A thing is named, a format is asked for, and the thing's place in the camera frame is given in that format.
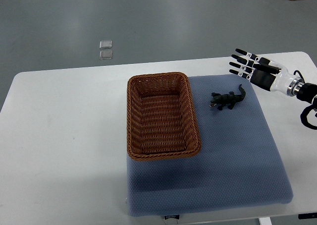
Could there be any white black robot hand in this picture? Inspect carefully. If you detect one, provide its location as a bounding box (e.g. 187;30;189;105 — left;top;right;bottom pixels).
229;49;304;97

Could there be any dark toy crocodile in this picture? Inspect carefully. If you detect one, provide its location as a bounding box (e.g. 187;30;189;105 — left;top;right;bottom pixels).
210;84;246;111

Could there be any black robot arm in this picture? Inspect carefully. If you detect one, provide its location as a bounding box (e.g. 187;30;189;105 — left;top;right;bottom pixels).
296;83;317;104

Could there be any brown wicker basket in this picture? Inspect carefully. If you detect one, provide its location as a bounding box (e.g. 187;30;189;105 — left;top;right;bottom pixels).
127;72;201;161

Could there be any blue grey foam mat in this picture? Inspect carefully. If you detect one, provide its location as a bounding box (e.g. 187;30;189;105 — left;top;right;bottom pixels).
127;74;293;217

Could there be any black table control panel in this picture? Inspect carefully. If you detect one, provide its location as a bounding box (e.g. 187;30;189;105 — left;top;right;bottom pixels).
298;212;317;220

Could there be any upper floor socket cover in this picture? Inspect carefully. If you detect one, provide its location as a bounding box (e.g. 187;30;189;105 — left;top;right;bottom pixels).
100;40;112;49

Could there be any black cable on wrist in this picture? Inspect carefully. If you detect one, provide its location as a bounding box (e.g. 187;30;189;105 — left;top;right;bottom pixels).
293;70;317;130

